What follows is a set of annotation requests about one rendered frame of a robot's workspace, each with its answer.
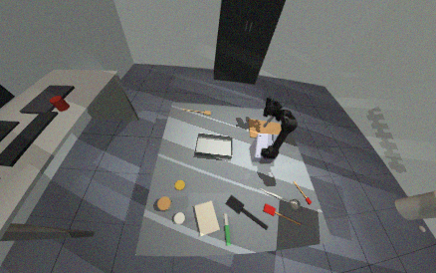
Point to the silver spoon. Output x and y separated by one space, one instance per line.
293 203

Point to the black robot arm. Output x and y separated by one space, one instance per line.
287 126

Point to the light wooden board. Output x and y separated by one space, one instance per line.
256 127

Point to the black spatula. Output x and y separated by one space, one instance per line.
237 206

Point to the red spatula with wooden handle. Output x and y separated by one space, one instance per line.
270 209

